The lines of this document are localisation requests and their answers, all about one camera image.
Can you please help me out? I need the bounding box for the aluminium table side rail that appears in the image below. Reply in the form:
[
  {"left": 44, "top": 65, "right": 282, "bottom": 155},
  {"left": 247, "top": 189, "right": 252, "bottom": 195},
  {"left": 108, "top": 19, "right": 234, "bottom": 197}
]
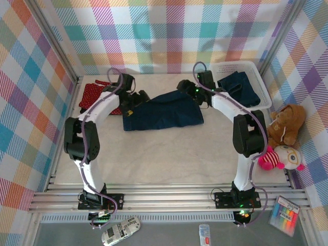
[{"left": 45, "top": 75, "right": 84, "bottom": 192}]

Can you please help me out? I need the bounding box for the aluminium frame post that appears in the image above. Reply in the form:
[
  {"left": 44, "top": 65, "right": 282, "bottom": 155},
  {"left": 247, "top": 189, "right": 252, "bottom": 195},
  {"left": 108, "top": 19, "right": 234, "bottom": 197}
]
[
  {"left": 27, "top": 0, "right": 84, "bottom": 84},
  {"left": 257, "top": 0, "right": 308, "bottom": 76}
]

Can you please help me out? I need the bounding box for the black controller board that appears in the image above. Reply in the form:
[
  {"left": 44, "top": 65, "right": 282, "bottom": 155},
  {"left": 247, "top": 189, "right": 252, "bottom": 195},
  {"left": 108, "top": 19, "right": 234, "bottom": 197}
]
[
  {"left": 234, "top": 210, "right": 252, "bottom": 224},
  {"left": 88, "top": 212, "right": 113, "bottom": 225}
]

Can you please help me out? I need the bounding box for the white plastic laundry basket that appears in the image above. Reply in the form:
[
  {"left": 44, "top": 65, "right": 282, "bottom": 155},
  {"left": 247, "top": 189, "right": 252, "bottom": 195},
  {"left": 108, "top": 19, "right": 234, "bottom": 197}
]
[{"left": 210, "top": 61, "right": 273, "bottom": 111}]

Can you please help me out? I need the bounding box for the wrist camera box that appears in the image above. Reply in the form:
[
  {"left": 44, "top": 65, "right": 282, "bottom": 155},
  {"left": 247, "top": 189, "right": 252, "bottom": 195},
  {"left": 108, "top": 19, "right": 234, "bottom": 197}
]
[
  {"left": 197, "top": 71, "right": 215, "bottom": 90},
  {"left": 118, "top": 73, "right": 136, "bottom": 92}
]

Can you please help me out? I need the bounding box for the white and pink owl plush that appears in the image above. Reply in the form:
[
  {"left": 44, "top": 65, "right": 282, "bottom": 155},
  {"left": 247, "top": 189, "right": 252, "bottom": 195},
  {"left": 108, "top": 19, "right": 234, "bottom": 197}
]
[{"left": 257, "top": 145, "right": 305, "bottom": 172}]

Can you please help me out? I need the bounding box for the brown teddy bear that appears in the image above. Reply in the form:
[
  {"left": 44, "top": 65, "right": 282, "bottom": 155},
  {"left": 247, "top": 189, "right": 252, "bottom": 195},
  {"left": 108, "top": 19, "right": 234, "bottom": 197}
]
[{"left": 266, "top": 104, "right": 307, "bottom": 148}]

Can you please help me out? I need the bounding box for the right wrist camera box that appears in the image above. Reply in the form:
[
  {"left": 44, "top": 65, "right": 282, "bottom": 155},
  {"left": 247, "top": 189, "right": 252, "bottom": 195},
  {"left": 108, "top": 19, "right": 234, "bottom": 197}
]
[{"left": 197, "top": 71, "right": 215, "bottom": 90}]

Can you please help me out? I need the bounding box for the dark blue denim skirt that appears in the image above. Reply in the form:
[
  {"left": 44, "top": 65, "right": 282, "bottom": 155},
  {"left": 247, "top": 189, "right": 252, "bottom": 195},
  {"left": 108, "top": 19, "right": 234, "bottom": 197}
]
[
  {"left": 122, "top": 89, "right": 205, "bottom": 132},
  {"left": 217, "top": 71, "right": 261, "bottom": 108}
]

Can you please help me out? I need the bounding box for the small clear plastic box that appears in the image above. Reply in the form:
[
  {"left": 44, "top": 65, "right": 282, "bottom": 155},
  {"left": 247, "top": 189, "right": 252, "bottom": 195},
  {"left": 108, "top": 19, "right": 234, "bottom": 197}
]
[{"left": 199, "top": 224, "right": 211, "bottom": 246}]

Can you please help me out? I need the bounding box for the newspaper print pouch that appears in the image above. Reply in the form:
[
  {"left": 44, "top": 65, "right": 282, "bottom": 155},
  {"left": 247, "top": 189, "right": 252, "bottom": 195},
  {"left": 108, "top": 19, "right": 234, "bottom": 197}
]
[{"left": 101, "top": 216, "right": 141, "bottom": 246}]

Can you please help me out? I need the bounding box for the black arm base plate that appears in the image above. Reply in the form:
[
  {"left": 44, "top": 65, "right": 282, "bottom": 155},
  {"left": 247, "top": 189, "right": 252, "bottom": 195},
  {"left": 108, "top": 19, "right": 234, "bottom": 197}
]
[
  {"left": 78, "top": 193, "right": 125, "bottom": 210},
  {"left": 214, "top": 191, "right": 262, "bottom": 209}
]

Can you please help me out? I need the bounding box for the colourful marker set case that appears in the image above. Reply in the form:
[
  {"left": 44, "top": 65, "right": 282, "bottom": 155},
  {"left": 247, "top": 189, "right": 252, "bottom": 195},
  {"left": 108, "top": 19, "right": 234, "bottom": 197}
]
[{"left": 268, "top": 196, "right": 301, "bottom": 235}]

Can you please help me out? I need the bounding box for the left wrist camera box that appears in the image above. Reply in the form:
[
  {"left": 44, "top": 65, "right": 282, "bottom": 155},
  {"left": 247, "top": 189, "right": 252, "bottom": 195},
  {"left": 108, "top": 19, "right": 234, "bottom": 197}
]
[{"left": 118, "top": 73, "right": 136, "bottom": 92}]

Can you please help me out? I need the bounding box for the aluminium extrusion rail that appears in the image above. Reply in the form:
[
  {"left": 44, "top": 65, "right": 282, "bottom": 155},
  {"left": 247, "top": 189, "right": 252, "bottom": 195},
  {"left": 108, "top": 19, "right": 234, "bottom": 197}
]
[
  {"left": 33, "top": 191, "right": 308, "bottom": 202},
  {"left": 27, "top": 202, "right": 314, "bottom": 214},
  {"left": 45, "top": 182, "right": 294, "bottom": 192}
]

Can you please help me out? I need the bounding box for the grey slotted cable duct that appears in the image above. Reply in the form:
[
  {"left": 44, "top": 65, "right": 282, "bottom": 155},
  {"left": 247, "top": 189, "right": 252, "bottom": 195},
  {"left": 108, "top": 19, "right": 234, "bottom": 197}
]
[{"left": 40, "top": 214, "right": 236, "bottom": 223}]

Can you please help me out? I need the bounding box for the red polka dot skirt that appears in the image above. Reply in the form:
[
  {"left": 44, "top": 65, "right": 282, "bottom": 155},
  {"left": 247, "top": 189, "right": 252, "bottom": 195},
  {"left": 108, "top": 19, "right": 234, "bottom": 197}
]
[{"left": 78, "top": 79, "right": 122, "bottom": 116}]

